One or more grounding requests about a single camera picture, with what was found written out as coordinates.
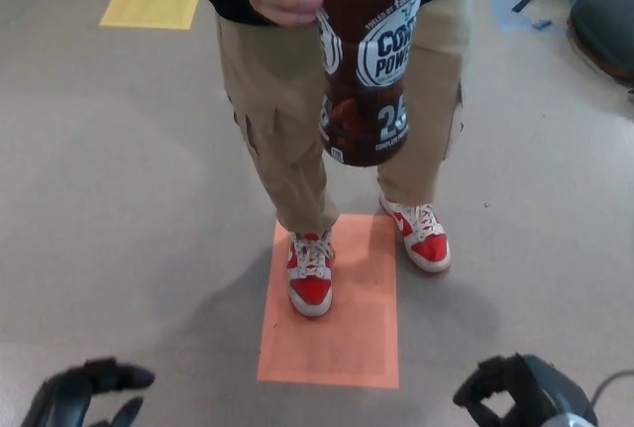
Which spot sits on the small blue tape scrap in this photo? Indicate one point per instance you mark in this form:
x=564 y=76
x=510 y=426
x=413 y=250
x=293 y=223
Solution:
x=540 y=25

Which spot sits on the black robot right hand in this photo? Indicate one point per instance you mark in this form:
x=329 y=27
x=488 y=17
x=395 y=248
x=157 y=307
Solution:
x=545 y=387

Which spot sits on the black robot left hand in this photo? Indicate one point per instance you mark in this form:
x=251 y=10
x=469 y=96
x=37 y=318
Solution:
x=74 y=387

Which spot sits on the khaki cargo trousers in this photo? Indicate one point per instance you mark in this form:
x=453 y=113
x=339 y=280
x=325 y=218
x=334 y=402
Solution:
x=277 y=125

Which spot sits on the orange paper sheet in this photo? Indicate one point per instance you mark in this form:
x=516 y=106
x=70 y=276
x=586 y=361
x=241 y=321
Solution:
x=347 y=333

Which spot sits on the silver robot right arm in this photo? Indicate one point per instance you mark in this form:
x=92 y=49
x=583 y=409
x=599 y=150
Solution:
x=577 y=421

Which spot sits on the brown protein shake bottle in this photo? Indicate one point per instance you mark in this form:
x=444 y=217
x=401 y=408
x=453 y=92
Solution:
x=369 y=100

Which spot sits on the red white sneaker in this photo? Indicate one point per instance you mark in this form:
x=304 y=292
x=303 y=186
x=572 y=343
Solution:
x=309 y=278
x=426 y=244

